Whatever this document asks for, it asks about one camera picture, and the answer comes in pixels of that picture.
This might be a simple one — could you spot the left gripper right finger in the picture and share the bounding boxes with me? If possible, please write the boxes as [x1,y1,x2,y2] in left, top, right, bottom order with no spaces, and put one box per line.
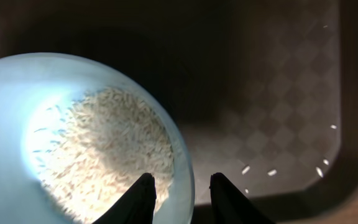
[209,172,275,224]

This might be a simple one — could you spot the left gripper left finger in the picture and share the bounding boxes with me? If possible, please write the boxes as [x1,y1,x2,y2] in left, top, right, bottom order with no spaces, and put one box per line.
[93,173,157,224]

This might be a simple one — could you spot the white rice pile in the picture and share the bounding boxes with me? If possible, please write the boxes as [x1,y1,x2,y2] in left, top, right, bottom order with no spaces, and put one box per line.
[29,88,174,223]

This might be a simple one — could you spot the dark brown serving tray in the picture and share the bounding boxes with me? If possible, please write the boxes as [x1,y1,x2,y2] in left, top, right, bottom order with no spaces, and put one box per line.
[0,0,358,223]

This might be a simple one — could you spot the light blue bowl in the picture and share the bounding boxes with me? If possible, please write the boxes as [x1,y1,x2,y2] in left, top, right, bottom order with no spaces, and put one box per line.
[0,53,195,224]

